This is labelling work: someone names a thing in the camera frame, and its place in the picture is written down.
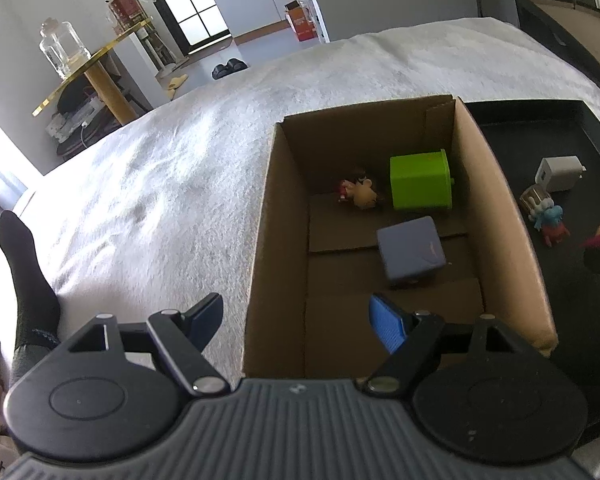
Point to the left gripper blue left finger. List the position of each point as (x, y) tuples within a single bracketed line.
[(202, 321)]

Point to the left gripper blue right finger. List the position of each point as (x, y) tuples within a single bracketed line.
[(391, 325)]

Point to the purple-grey cube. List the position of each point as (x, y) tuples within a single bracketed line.
[(410, 251)]

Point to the brown-haired girl figurine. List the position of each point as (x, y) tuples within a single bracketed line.
[(360, 190)]

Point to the green hexagonal container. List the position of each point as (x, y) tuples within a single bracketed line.
[(421, 181)]

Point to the white fluffy blanket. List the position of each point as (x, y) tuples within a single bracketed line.
[(137, 230)]

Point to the brown cardboard box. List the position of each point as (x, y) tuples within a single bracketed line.
[(317, 261)]

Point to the black sock leg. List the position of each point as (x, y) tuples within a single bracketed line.
[(38, 307)]

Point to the blue-haired small figurine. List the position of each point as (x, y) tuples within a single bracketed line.
[(546, 216)]

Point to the gold round side table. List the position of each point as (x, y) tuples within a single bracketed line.
[(101, 81)]

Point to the white power adapter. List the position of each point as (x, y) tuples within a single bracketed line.
[(557, 174)]

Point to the beige slippers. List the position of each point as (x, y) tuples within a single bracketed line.
[(174, 84)]

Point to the black tray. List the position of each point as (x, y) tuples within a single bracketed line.
[(521, 133)]

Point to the black slippers pair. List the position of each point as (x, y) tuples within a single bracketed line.
[(232, 66)]

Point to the orange cardboard box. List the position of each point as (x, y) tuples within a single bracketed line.
[(299, 21)]

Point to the clear glass jar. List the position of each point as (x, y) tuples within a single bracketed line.
[(62, 47)]

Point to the red tin can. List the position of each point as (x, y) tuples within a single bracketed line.
[(127, 12)]

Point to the black bed frame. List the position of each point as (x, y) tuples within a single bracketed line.
[(568, 27)]

